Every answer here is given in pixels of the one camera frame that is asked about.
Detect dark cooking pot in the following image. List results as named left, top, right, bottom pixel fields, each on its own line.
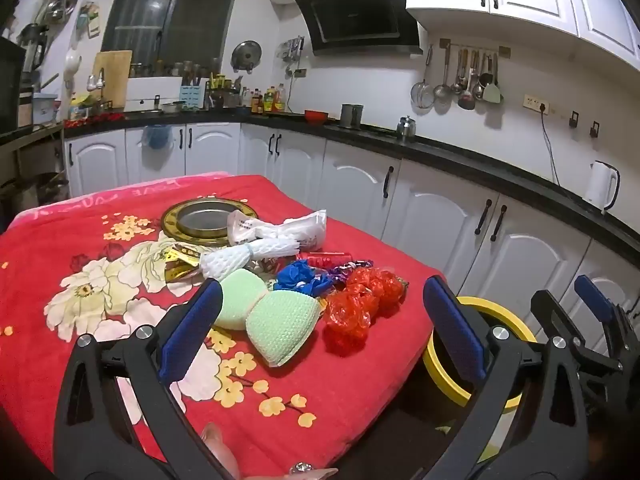
left=0, top=172, right=70, bottom=221

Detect steel spoon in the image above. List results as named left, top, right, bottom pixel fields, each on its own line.
left=451, top=50, right=465, bottom=95

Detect dark brown pants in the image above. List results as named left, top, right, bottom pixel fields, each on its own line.
left=330, top=385, right=471, bottom=480

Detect wall utensil holder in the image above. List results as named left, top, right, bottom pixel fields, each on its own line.
left=282, top=35, right=306, bottom=61

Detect steel colander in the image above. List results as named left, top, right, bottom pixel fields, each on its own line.
left=42, top=0, right=79, bottom=24

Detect person's left hand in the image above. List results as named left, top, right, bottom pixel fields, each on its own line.
left=201, top=421, right=341, bottom=480

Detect green spatula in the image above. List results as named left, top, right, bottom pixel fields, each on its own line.
left=482, top=55, right=504, bottom=104

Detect packaged kitchen tools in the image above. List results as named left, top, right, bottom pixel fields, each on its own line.
left=77, top=2, right=101, bottom=39

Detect pale blue plastic container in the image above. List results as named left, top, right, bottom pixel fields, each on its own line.
left=32, top=92, right=61, bottom=125

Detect dark window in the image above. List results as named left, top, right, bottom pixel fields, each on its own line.
left=100, top=0, right=247, bottom=79

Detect white foam net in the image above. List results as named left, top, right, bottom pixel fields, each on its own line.
left=199, top=239, right=302, bottom=281

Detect red floral blanket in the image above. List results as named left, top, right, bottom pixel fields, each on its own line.
left=0, top=175, right=446, bottom=480

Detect condiment rack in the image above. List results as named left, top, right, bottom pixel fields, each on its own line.
left=207, top=72, right=246, bottom=109

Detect black microwave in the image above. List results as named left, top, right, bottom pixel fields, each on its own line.
left=0, top=37, right=26, bottom=134

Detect white electric kettle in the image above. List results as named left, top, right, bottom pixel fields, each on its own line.
left=583, top=159, right=621, bottom=212

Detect black countertop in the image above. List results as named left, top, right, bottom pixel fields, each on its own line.
left=62, top=107, right=640, bottom=254

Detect utensil hanging rail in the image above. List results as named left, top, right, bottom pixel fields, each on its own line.
left=439, top=38, right=512, bottom=59

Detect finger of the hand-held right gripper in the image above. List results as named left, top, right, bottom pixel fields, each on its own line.
left=574, top=274, right=640, bottom=357
left=530, top=288, right=625, bottom=368

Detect white base cabinets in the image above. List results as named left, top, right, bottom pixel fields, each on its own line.
left=64, top=121, right=640, bottom=361

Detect white printed plastic bag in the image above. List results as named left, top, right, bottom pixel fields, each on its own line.
left=227, top=209, right=262, bottom=247

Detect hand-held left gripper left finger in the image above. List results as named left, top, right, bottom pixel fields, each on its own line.
left=54, top=277, right=241, bottom=480

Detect blue plastic bag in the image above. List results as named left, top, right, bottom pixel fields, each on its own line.
left=273, top=258, right=334, bottom=297

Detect clear plastic bag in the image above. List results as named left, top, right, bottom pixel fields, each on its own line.
left=257, top=209, right=329, bottom=252

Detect steel pot lid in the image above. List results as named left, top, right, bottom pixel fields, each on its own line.
left=230, top=39, right=263, bottom=74

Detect pink blanket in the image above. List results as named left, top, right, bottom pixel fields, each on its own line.
left=10, top=171, right=233, bottom=226

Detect steel ladle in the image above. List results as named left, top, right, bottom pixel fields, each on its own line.
left=433, top=47, right=454, bottom=100

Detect black power cable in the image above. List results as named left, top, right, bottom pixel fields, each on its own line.
left=539, top=106, right=562, bottom=187

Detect blue cloth bag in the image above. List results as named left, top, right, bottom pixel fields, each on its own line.
left=142, top=123, right=171, bottom=151

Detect purple foil snack bag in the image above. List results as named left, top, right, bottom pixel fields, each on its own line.
left=325, top=258, right=374, bottom=287

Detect black range hood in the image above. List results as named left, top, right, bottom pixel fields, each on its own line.
left=291, top=0, right=421, bottom=57

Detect yellow-rimmed trash bin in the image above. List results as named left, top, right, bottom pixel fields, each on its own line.
left=422, top=296, right=540, bottom=411

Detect wooden cutting board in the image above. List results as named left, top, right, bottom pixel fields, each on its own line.
left=93, top=49, right=134, bottom=109

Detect green mesh sponge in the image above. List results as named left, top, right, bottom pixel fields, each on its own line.
left=214, top=268, right=272, bottom=332
left=244, top=290, right=322, bottom=367

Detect white plastic scoop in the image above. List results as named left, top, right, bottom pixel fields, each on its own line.
left=63, top=49, right=83, bottom=84

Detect blender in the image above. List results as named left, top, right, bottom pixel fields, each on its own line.
left=19, top=23, right=49, bottom=74

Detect wire mesh skimmer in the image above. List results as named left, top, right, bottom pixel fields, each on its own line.
left=410, top=45, right=437, bottom=110

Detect steel canister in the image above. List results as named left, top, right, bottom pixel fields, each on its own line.
left=340, top=103, right=365, bottom=129

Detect gold-rimmed round tray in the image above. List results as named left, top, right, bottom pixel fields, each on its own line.
left=160, top=198, right=259, bottom=247

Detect red plastic bag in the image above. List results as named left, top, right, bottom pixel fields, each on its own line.
left=345, top=266, right=407, bottom=313
left=323, top=291, right=382, bottom=354

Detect red can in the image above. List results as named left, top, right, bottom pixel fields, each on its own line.
left=299, top=251, right=354, bottom=271

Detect pile of red peppers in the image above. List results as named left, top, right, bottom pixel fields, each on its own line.
left=63, top=112, right=124, bottom=129

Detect dark red ladle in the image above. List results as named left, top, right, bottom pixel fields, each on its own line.
left=458, top=52, right=477, bottom=111

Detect blue knife rack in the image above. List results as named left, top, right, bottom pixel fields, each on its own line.
left=179, top=84, right=207, bottom=110

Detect gold foil wrapper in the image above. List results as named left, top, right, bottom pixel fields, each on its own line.
left=164, top=244, right=207, bottom=284

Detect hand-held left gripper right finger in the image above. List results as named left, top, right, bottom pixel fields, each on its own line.
left=422, top=275, right=591, bottom=480

